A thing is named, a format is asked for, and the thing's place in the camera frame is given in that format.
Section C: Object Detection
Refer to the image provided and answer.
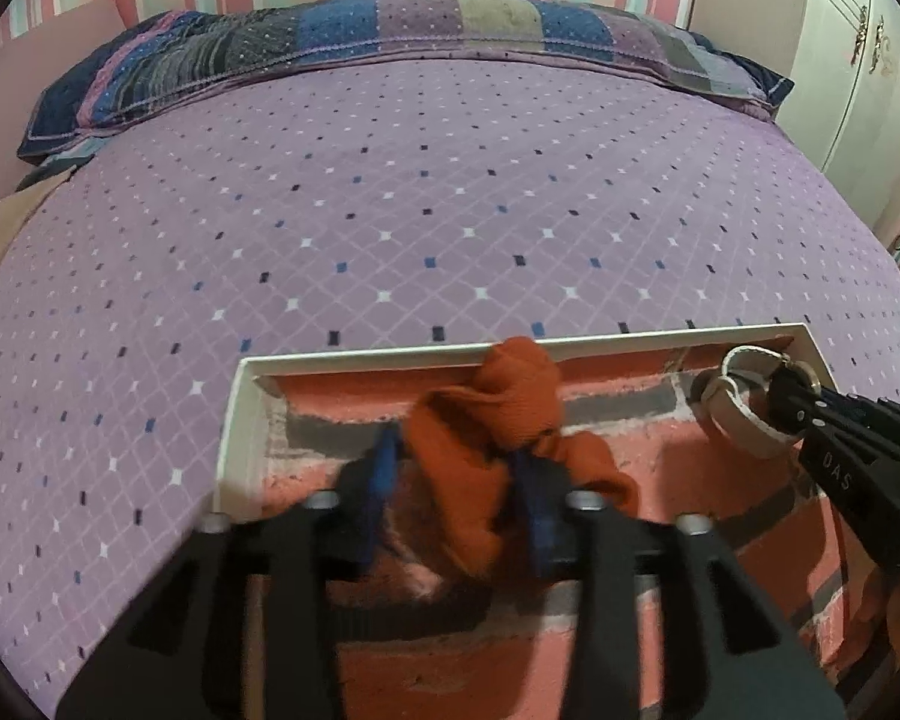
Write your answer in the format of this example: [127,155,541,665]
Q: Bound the patchwork dotted pillow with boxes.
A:
[16,0,794,166]

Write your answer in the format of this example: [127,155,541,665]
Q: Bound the orange fabric scrunchie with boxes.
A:
[405,337,642,582]

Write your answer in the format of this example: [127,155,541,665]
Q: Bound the purple diamond-pattern bed sheet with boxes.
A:
[0,52,900,720]

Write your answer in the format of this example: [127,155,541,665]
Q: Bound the white tray with brick lining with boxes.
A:
[211,322,900,720]

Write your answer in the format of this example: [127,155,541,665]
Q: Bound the beige cloth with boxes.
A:
[0,169,72,308]

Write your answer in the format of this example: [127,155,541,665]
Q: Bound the pink cushion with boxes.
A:
[0,0,128,226]

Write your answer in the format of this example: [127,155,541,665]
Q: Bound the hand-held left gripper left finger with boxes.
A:
[56,424,406,720]

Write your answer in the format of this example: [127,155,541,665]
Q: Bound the white wardrobe with floral decals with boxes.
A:
[776,0,900,241]

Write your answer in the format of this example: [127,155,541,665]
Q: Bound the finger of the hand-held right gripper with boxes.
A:
[776,414,900,482]
[767,370,900,452]

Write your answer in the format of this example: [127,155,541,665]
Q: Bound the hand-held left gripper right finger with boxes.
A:
[506,450,848,720]

